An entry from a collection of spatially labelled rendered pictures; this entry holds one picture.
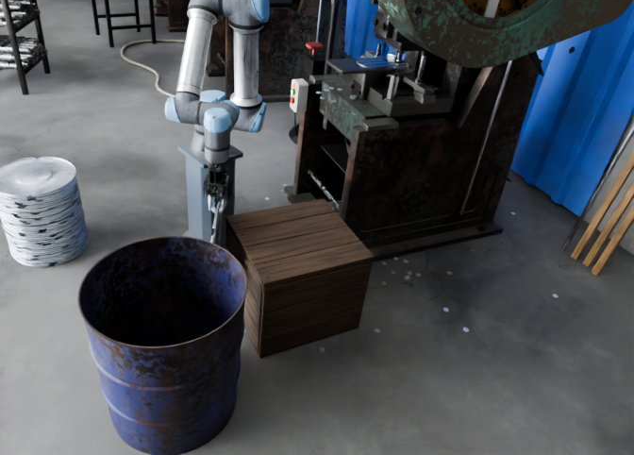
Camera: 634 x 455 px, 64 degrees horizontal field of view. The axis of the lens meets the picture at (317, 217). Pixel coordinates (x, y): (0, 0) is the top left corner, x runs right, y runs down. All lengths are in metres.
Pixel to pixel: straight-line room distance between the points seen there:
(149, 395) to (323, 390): 0.61
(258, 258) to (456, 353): 0.82
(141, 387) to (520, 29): 1.56
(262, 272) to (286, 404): 0.43
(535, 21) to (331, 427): 1.46
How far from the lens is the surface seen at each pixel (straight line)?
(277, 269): 1.62
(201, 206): 2.10
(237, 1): 1.74
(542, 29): 1.97
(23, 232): 2.20
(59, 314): 2.06
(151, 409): 1.45
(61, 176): 2.19
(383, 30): 2.10
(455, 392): 1.88
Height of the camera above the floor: 1.41
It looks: 35 degrees down
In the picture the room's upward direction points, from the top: 7 degrees clockwise
